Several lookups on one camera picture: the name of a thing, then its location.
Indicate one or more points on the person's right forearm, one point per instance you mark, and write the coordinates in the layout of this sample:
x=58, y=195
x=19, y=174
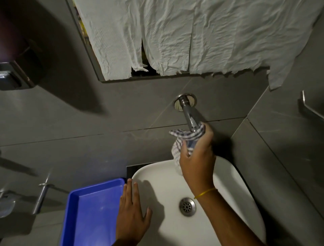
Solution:
x=225, y=223

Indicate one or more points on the yellow wristband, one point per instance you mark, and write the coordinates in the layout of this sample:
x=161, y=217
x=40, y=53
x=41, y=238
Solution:
x=205, y=192

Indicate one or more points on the person's right hand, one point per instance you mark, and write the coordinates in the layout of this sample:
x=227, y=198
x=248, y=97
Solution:
x=198, y=164

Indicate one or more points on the wide white paper towel sheet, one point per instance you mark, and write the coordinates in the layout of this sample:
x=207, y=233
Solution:
x=240, y=35

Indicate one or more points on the metal towel rail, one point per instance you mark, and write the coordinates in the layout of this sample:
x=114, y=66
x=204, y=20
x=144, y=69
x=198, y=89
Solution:
x=310, y=107

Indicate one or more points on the torn white paper towel sheet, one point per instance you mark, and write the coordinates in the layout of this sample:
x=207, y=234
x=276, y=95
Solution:
x=167, y=35

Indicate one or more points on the metal soap dispenser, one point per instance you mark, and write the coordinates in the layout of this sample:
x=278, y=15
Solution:
x=11, y=77

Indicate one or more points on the person's left hand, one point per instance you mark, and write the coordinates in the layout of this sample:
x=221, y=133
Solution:
x=130, y=223

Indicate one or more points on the person's right thumb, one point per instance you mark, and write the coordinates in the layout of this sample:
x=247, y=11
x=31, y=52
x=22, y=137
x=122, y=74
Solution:
x=185, y=154

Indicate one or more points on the blue plastic tray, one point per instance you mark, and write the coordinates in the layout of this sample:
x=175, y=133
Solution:
x=96, y=215

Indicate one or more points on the white ceramic sink basin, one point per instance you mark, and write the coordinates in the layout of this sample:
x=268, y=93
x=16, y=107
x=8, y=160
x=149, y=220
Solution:
x=162, y=197

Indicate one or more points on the wall mirror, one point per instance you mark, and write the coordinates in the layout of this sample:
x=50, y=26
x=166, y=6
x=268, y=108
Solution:
x=145, y=71

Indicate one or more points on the narrow white paper towel sheet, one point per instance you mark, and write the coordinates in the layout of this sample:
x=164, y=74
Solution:
x=111, y=38

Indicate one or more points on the blue checked white cloth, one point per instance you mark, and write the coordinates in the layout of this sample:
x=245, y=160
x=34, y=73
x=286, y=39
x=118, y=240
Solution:
x=181, y=142

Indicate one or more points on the chrome wall tap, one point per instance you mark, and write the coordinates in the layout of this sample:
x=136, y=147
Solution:
x=41, y=196

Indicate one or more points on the chrome wall faucet spout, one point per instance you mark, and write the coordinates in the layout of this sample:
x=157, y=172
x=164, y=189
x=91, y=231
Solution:
x=187, y=114

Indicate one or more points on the person's left middle finger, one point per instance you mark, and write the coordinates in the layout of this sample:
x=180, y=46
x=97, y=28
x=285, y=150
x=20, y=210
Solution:
x=129, y=191

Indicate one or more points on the person's left thumb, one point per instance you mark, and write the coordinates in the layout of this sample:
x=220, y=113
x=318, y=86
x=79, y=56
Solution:
x=147, y=216

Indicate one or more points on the metal sink drain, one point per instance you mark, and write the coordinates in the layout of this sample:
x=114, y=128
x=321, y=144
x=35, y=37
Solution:
x=187, y=207

